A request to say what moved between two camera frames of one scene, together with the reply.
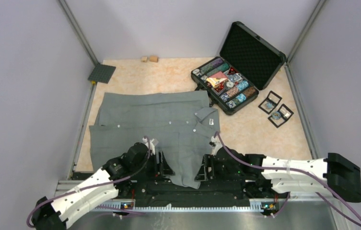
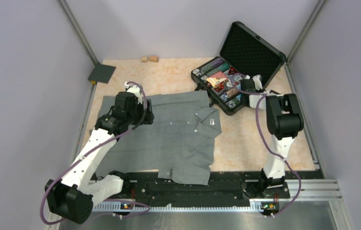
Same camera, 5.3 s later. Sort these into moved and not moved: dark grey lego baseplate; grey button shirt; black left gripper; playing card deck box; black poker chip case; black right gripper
Moved: black left gripper; black right gripper
Not moved: dark grey lego baseplate; grey button shirt; playing card deck box; black poker chip case
